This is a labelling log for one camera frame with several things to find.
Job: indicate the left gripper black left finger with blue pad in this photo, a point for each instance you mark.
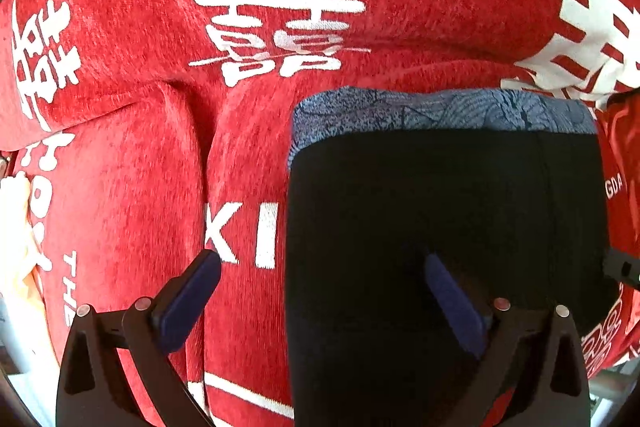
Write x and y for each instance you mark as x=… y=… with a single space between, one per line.
x=93 y=389

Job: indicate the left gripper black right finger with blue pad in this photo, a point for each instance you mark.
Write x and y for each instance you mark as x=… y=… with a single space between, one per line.
x=530 y=366

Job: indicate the black pants patterned blue waistband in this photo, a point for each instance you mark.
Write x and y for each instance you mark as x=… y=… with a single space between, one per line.
x=505 y=187

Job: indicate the red embroidered satin cushion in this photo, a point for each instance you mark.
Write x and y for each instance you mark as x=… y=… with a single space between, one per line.
x=616 y=339

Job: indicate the white folded cloth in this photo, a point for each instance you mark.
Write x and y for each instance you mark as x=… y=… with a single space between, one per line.
x=19 y=251

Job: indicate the red sofa white characters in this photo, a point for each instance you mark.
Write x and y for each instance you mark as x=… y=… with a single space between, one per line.
x=151 y=129

